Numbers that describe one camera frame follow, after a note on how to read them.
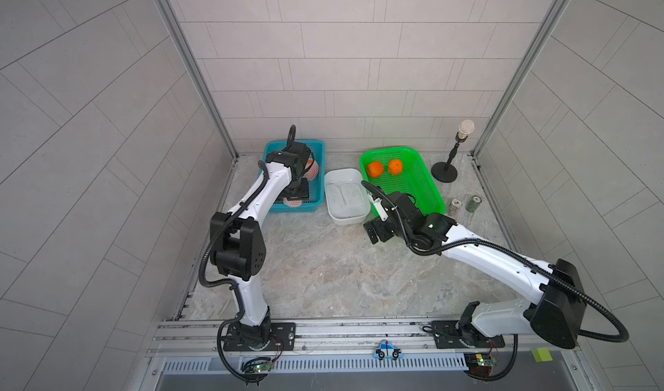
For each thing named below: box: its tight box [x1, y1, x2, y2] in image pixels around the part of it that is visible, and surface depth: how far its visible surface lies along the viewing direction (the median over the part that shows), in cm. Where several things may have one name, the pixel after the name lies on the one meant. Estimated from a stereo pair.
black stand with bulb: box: [431, 119, 476, 184], surface depth 110 cm
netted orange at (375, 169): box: [366, 160, 384, 179], surface depth 107 cm
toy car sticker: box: [373, 339, 404, 361], surface depth 69 cm
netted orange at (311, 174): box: [302, 153, 320, 181], surface depth 104 cm
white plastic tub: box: [324, 167, 372, 226], surface depth 100 cm
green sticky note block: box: [530, 347, 554, 363], surface depth 68 cm
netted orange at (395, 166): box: [387, 159, 404, 176], surface depth 108 cm
